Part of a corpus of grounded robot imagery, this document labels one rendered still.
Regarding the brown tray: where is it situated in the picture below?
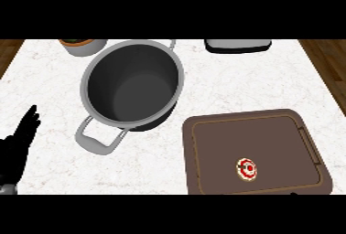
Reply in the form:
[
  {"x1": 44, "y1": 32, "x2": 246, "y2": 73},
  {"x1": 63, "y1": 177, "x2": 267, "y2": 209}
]
[{"x1": 180, "y1": 108, "x2": 335, "y2": 196}]

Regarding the black and grey appliance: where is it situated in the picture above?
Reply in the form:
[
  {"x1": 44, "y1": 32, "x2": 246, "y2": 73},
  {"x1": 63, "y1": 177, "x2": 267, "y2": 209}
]
[{"x1": 202, "y1": 38, "x2": 273, "y2": 55}]

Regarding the grey plant pot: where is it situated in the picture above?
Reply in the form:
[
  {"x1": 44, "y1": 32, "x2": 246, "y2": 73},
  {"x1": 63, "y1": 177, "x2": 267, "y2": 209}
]
[{"x1": 57, "y1": 38, "x2": 109, "y2": 58}]

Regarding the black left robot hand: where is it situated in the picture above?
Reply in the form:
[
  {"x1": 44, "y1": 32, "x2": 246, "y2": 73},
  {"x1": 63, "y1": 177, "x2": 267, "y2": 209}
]
[{"x1": 0, "y1": 104, "x2": 41, "y2": 186}]

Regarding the grey metal pot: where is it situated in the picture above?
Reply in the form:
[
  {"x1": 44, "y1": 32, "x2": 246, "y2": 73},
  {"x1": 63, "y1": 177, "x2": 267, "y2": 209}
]
[{"x1": 72, "y1": 39, "x2": 186, "y2": 156}]

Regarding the red and white cupcake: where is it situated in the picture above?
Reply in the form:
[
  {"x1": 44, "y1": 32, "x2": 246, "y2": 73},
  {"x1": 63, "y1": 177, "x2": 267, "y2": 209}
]
[{"x1": 235, "y1": 157, "x2": 260, "y2": 183}]

